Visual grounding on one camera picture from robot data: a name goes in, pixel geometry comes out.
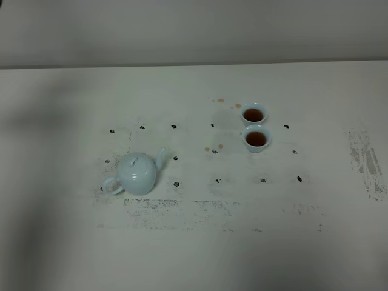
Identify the light blue porcelain teapot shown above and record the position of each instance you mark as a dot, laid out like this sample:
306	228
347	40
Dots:
136	173

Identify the near blue porcelain teacup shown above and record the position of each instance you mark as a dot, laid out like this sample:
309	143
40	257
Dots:
256	138

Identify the blue porcelain teacup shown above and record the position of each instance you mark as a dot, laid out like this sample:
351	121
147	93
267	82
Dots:
256	138
253	114

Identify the far blue porcelain teacup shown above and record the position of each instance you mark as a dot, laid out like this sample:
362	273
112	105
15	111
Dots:
253	114

